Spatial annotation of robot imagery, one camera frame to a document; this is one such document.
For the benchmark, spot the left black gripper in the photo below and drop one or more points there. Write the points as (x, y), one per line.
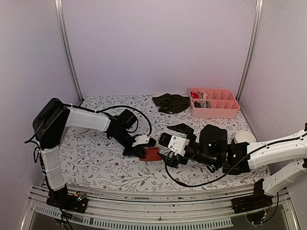
(138, 151)

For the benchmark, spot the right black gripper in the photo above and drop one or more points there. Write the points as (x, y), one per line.
(175, 159)

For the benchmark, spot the red underwear white waistband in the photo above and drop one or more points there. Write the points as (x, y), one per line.
(152, 154)

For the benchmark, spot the dark olive cloth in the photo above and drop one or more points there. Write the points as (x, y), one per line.
(171, 103)

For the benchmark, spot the pink divided organizer tray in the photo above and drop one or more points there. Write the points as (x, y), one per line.
(213, 103)

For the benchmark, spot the floral patterned table mat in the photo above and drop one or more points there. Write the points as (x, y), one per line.
(88, 158)

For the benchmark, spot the white bowl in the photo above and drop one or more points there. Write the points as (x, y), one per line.
(244, 136)

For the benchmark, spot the left robot arm white sleeve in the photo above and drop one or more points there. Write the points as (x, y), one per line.
(49, 126)

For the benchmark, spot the robot arm white sleeve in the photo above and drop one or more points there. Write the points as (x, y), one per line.
(244, 157)
(49, 126)

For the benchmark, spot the right robot arm white sleeve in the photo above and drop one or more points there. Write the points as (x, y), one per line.
(244, 157)

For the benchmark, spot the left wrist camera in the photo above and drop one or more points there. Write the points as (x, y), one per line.
(127, 120)

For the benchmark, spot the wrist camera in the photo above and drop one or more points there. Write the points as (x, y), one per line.
(213, 141)
(127, 120)

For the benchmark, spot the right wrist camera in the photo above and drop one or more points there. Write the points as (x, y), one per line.
(213, 141)

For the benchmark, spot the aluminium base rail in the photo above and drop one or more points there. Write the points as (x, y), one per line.
(126, 210)

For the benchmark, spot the left aluminium frame post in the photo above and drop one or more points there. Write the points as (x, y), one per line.
(67, 49)

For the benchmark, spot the aluminium frame post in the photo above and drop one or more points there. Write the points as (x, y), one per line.
(67, 49)
(251, 48)

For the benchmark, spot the right aluminium frame post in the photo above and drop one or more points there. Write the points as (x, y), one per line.
(251, 48)

